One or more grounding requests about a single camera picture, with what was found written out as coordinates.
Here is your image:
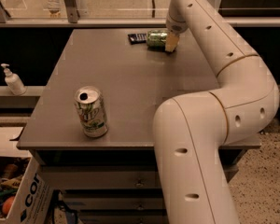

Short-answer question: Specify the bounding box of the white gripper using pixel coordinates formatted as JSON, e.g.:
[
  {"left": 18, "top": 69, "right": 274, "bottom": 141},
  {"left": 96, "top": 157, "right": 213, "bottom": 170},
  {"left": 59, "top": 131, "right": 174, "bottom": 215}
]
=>
[{"left": 165, "top": 4, "right": 188, "bottom": 52}]

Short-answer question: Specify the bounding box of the green soda can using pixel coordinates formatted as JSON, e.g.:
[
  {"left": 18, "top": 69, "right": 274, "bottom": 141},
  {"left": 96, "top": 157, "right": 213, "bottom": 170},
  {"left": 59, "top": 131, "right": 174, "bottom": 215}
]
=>
[{"left": 147, "top": 30, "right": 168, "bottom": 48}]

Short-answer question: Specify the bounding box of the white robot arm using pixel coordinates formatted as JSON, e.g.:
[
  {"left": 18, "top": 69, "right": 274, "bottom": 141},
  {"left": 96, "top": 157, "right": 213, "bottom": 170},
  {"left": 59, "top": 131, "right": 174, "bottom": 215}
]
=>
[{"left": 153, "top": 0, "right": 279, "bottom": 224}]

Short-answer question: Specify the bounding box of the dark rxbar blueberry wrapper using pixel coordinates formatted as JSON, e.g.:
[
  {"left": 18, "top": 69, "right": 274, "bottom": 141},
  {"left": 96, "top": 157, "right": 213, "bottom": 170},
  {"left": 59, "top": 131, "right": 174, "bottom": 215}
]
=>
[{"left": 128, "top": 34, "right": 147, "bottom": 45}]

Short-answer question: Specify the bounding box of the white 7up can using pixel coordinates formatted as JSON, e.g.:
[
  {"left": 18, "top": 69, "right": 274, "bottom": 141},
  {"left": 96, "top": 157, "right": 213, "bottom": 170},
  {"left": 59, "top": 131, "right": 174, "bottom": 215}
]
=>
[{"left": 74, "top": 86, "right": 108, "bottom": 138}]

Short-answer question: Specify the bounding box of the grey drawer cabinet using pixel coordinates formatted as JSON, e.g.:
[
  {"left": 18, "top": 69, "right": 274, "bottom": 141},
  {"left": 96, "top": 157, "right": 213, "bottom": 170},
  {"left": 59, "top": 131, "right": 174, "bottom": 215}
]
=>
[{"left": 16, "top": 27, "right": 261, "bottom": 224}]

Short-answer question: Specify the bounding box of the white pump soap bottle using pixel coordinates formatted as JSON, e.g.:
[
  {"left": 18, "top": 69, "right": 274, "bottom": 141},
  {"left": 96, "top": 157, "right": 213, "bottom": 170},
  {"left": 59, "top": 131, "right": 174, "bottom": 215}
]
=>
[{"left": 1, "top": 63, "right": 27, "bottom": 95}]

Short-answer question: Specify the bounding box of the white cardboard box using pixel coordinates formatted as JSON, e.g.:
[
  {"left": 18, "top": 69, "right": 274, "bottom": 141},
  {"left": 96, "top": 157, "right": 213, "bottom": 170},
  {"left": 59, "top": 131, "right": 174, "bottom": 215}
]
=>
[{"left": 0, "top": 127, "right": 52, "bottom": 224}]

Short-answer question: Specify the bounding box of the orange ball in box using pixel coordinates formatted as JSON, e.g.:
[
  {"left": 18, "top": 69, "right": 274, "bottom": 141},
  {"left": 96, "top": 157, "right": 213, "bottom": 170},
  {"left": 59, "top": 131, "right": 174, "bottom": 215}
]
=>
[{"left": 2, "top": 196, "right": 15, "bottom": 215}]

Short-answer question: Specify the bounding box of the metal railing frame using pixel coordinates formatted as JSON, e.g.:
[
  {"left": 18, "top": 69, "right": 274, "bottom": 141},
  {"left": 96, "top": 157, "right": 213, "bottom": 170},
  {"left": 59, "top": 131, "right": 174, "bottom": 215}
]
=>
[{"left": 0, "top": 0, "right": 280, "bottom": 27}]

